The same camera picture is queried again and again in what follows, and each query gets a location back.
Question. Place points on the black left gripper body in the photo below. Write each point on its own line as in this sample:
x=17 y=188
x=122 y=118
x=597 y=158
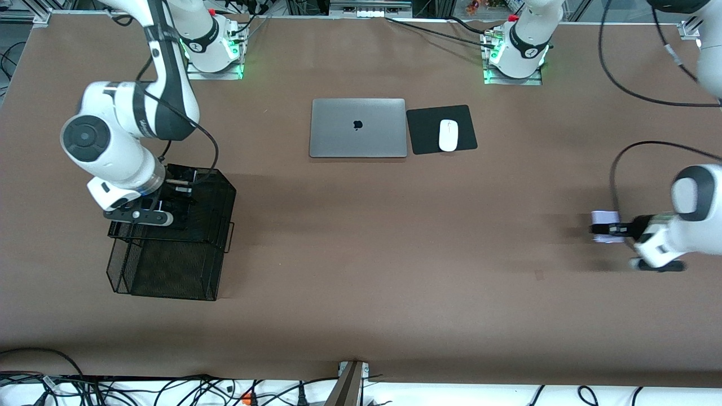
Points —
x=636 y=227

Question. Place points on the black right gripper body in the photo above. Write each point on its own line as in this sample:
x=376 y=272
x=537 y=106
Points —
x=171 y=198

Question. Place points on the lavender flip phone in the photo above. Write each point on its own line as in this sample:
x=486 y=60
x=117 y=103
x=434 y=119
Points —
x=606 y=216

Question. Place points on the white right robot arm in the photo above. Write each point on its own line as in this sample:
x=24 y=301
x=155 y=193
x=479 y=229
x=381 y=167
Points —
x=113 y=146

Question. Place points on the black mesh desk organizer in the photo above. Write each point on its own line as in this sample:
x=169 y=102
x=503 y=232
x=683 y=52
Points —
x=169 y=270

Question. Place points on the white computer mouse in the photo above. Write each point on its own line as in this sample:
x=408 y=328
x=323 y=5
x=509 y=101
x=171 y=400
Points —
x=448 y=135

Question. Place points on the silver closed laptop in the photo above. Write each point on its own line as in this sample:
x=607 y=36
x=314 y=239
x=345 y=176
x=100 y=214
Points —
x=358 y=138

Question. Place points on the black mouse pad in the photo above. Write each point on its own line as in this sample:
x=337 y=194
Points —
x=426 y=132

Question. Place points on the white power strip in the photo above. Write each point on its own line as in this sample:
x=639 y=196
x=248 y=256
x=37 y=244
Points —
x=369 y=12

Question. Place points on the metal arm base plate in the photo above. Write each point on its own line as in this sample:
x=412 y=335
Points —
x=507 y=82
x=194 y=75

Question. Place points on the aluminium table corner bracket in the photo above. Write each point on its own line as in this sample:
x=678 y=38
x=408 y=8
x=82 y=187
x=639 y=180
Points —
x=687 y=29
x=42 y=20

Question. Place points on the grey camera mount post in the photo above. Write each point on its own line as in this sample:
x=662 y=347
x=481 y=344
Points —
x=347 y=389

